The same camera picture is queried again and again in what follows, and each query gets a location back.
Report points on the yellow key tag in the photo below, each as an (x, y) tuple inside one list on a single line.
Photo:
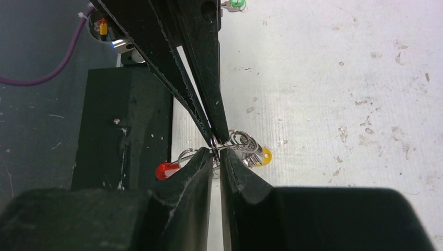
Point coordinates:
[(261, 157)]

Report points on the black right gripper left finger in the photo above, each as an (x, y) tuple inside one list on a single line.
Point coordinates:
[(173, 215)]

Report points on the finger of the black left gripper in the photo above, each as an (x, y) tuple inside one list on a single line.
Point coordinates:
[(194, 29), (145, 23)]

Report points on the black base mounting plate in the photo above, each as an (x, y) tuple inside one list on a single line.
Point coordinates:
[(125, 131)]

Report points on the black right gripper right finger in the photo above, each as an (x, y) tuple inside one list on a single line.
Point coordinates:
[(258, 216)]

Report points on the green key tag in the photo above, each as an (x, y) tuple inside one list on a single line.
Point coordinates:
[(234, 5)]

